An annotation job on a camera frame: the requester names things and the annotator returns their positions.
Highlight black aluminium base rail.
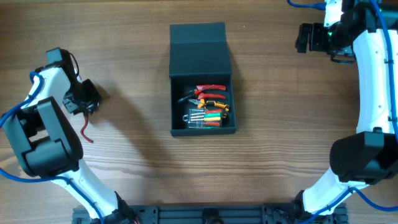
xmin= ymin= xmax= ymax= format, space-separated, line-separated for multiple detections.
xmin=72 ymin=203 xmax=349 ymax=224

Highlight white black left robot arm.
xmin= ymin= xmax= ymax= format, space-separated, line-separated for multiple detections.
xmin=1 ymin=47 xmax=140 ymax=223

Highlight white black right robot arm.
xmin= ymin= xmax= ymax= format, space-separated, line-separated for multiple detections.
xmin=292 ymin=1 xmax=397 ymax=223

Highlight red tape measure strap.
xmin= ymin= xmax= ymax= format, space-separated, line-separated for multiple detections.
xmin=80 ymin=113 xmax=95 ymax=144

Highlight clear pack coloured screwdrivers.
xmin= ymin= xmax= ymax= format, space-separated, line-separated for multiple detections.
xmin=182 ymin=109 xmax=228 ymax=129

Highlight dark green open box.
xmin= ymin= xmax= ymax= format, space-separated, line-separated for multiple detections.
xmin=169 ymin=22 xmax=236 ymax=137

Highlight orange black needle-nose pliers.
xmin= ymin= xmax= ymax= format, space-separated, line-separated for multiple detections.
xmin=188 ymin=99 xmax=230 ymax=112

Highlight black red small screwdriver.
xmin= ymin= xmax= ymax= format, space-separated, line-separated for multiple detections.
xmin=177 ymin=85 xmax=214 ymax=103

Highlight red handled snips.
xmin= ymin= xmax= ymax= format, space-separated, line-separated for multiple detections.
xmin=191 ymin=84 xmax=226 ymax=100

